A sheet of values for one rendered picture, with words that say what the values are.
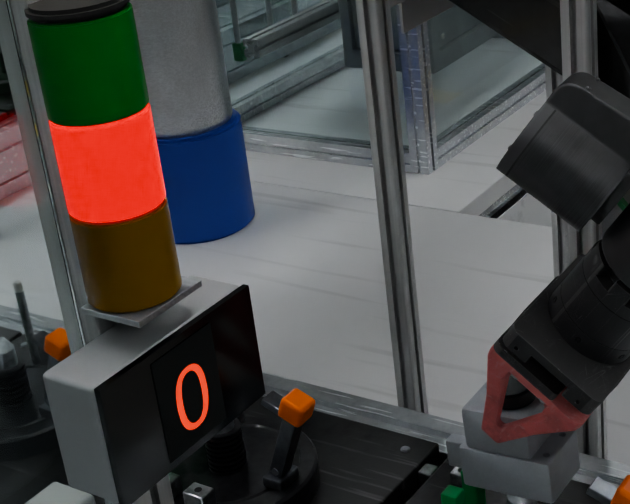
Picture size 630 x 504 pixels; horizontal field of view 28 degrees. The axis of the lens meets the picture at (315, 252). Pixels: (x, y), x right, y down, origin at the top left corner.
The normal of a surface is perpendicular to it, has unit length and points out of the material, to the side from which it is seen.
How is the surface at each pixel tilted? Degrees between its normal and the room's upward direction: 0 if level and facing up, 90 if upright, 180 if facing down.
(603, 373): 37
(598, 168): 59
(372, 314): 0
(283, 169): 0
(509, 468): 91
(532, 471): 91
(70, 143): 90
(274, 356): 0
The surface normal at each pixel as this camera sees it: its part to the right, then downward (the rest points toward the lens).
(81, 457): -0.56, 0.41
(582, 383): 0.40, -0.63
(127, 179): 0.46, 0.33
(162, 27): 0.04, 0.42
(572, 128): 0.12, -0.33
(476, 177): -0.11, -0.90
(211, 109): 0.66, 0.25
